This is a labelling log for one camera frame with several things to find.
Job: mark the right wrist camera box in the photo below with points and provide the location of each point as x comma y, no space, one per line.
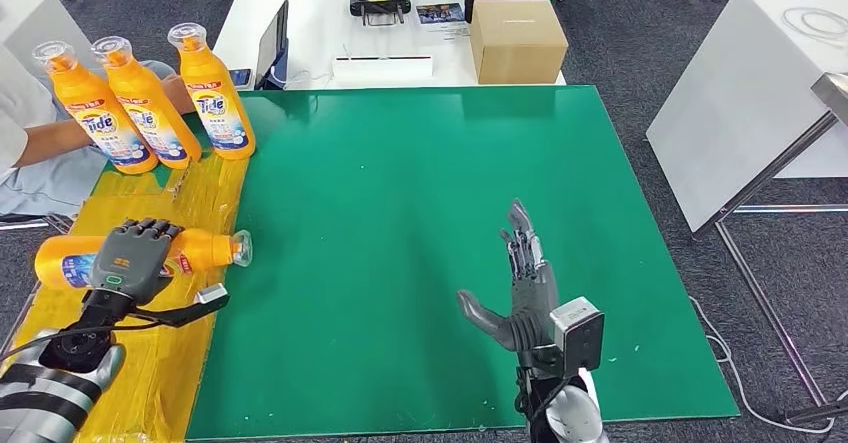
580,334

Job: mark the brown cardboard box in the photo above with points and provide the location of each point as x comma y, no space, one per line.
517,42

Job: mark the orange detergent bottle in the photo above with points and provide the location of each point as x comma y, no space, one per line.
205,249
151,122
217,115
99,132

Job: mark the black tablet on stand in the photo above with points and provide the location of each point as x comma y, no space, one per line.
272,46

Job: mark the black remote controller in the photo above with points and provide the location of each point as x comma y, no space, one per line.
379,1

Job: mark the white cabinet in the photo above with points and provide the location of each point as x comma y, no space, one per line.
40,22

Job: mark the printed brochure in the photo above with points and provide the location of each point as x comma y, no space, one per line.
440,14

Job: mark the white flat box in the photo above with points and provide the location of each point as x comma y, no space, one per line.
383,69

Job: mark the black smartphone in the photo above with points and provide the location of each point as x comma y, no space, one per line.
240,77

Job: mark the person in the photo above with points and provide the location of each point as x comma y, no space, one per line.
53,188

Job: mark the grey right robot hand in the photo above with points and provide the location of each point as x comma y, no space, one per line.
530,307

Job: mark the person's right forearm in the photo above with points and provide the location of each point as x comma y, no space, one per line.
56,142

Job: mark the white square table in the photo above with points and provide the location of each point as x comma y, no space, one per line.
742,95

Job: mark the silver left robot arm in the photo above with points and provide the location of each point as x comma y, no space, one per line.
53,394

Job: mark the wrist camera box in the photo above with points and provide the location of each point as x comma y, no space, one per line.
212,293
580,334

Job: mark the steel frame table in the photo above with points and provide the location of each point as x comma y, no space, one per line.
831,95

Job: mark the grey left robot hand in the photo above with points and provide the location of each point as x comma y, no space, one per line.
129,261

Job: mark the person's right hand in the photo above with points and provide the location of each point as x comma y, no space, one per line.
175,92

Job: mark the white desk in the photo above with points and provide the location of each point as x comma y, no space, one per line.
318,29

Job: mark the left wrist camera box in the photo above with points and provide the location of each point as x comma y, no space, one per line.
212,293

